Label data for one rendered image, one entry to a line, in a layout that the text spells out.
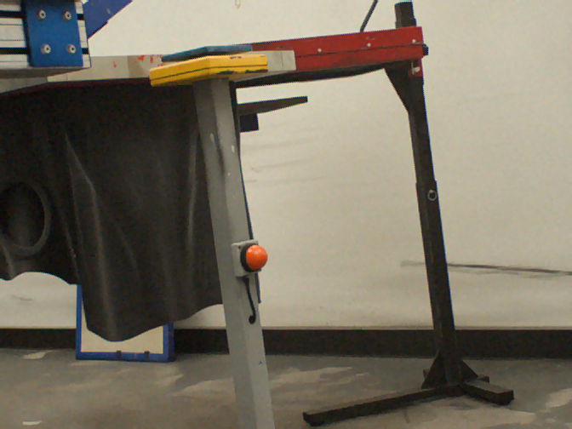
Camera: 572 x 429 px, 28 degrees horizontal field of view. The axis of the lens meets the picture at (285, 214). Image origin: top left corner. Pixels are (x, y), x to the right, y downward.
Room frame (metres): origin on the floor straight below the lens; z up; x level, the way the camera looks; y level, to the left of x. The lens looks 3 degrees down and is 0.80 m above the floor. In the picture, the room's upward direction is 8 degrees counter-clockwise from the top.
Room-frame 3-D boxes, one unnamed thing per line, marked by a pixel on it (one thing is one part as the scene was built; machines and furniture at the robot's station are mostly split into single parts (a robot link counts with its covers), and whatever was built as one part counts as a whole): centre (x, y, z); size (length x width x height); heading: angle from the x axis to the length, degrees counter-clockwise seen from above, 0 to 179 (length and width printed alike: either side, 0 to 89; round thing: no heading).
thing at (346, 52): (3.36, -0.12, 1.06); 0.61 x 0.46 x 0.12; 109
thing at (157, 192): (2.02, 0.21, 0.74); 0.45 x 0.03 x 0.43; 139
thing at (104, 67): (2.21, 0.43, 0.97); 0.79 x 0.58 x 0.04; 49
